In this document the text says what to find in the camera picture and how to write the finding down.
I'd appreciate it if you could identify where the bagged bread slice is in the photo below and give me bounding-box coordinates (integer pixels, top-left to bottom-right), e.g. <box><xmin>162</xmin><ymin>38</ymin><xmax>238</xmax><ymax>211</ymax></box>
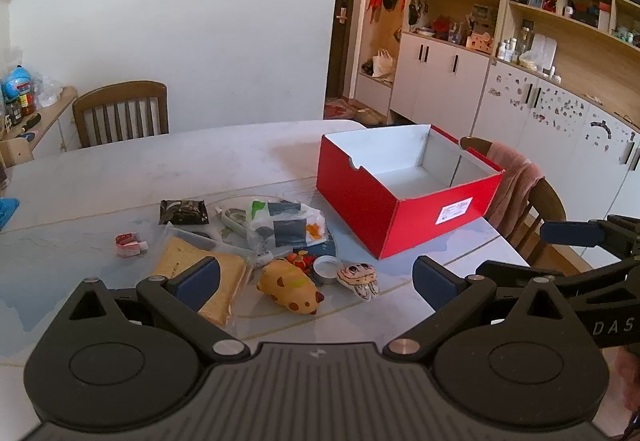
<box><xmin>152</xmin><ymin>231</ymin><xmax>250</xmax><ymax>327</ymax></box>

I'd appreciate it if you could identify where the red white small wrapper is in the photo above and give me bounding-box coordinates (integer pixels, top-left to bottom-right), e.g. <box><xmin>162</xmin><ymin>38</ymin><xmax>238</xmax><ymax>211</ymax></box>
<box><xmin>114</xmin><ymin>232</ymin><xmax>149</xmax><ymax>258</ymax></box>

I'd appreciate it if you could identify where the black snack packet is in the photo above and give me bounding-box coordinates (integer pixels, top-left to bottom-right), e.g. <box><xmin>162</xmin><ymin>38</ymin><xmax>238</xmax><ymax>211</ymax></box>
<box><xmin>158</xmin><ymin>199</ymin><xmax>209</xmax><ymax>225</ymax></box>

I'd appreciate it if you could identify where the cartoon face plush keychain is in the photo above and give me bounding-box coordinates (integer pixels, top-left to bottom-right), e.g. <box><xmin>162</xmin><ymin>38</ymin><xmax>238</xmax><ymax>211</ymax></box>
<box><xmin>336</xmin><ymin>263</ymin><xmax>380</xmax><ymax>301</ymax></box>

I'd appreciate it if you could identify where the orange dog squishy toy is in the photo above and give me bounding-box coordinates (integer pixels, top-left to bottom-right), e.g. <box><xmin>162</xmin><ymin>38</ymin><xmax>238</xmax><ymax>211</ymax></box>
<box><xmin>256</xmin><ymin>259</ymin><xmax>324</xmax><ymax>314</ymax></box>

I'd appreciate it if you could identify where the red cardboard box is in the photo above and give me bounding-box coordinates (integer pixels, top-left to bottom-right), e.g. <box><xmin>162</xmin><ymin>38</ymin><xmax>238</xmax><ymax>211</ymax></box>
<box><xmin>317</xmin><ymin>124</ymin><xmax>504</xmax><ymax>260</ymax></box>

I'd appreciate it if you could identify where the small orange toy figure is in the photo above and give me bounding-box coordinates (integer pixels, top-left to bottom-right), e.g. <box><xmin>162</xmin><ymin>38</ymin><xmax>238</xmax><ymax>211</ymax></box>
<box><xmin>286</xmin><ymin>249</ymin><xmax>317</xmax><ymax>274</ymax></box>

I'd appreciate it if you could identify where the small white round tin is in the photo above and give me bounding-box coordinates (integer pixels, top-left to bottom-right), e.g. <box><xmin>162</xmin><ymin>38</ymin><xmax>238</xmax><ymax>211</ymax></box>
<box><xmin>312</xmin><ymin>256</ymin><xmax>343</xmax><ymax>285</ymax></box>

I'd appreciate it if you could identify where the green correction tape dispenser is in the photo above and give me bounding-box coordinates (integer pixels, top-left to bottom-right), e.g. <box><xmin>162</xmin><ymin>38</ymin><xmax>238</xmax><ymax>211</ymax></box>
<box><xmin>217</xmin><ymin>208</ymin><xmax>247</xmax><ymax>239</ymax></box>

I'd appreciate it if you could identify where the person's right hand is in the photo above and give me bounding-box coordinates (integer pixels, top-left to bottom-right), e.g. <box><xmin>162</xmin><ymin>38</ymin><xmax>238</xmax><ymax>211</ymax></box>
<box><xmin>615</xmin><ymin>348</ymin><xmax>640</xmax><ymax>412</ymax></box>

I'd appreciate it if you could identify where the wooden chair with towel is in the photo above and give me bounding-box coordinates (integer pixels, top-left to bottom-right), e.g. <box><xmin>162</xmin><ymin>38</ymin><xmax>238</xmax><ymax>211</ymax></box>
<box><xmin>461</xmin><ymin>136</ymin><xmax>566</xmax><ymax>265</ymax></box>

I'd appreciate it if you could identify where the pink towel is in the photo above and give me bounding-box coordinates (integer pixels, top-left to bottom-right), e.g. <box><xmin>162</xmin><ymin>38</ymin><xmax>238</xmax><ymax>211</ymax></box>
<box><xmin>485</xmin><ymin>142</ymin><xmax>544</xmax><ymax>237</ymax></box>

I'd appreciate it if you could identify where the blue cloth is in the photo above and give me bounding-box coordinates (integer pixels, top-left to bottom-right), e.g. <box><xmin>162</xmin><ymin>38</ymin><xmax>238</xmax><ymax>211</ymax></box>
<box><xmin>0</xmin><ymin>197</ymin><xmax>20</xmax><ymax>230</ymax></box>

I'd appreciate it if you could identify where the red doormat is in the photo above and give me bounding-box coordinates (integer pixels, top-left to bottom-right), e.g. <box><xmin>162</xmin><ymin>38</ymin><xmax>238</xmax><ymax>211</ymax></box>
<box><xmin>323</xmin><ymin>97</ymin><xmax>368</xmax><ymax>120</ymax></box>

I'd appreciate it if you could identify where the low wooden side cabinet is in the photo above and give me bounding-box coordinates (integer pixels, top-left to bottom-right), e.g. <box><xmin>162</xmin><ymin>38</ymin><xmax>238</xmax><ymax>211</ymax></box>
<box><xmin>1</xmin><ymin>86</ymin><xmax>80</xmax><ymax>167</ymax></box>

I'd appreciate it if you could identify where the white tote bag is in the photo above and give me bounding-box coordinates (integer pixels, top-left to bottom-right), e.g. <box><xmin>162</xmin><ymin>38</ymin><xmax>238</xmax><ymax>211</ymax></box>
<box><xmin>372</xmin><ymin>49</ymin><xmax>395</xmax><ymax>78</ymax></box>

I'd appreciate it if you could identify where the dark entrance door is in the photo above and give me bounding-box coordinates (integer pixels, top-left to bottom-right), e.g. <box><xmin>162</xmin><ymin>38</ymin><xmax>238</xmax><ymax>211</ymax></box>
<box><xmin>326</xmin><ymin>0</ymin><xmax>361</xmax><ymax>100</ymax></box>

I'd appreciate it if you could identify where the wooden chair at wall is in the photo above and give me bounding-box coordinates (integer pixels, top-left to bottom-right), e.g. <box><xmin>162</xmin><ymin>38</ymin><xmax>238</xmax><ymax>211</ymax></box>
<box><xmin>73</xmin><ymin>80</ymin><xmax>169</xmax><ymax>148</ymax></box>

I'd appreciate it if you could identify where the white wall cabinet unit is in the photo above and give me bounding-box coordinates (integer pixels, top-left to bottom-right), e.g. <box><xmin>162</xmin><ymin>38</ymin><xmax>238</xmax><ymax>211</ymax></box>
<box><xmin>350</xmin><ymin>0</ymin><xmax>639</xmax><ymax>220</ymax></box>

